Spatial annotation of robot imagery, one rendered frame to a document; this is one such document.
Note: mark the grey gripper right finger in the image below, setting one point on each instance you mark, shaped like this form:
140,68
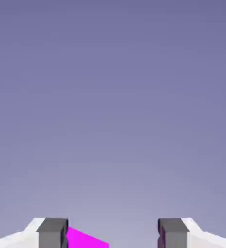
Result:
175,234

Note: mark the large magenta box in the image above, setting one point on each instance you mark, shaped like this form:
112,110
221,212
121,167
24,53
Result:
83,240

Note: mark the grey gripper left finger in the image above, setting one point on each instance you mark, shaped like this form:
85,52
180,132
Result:
51,234

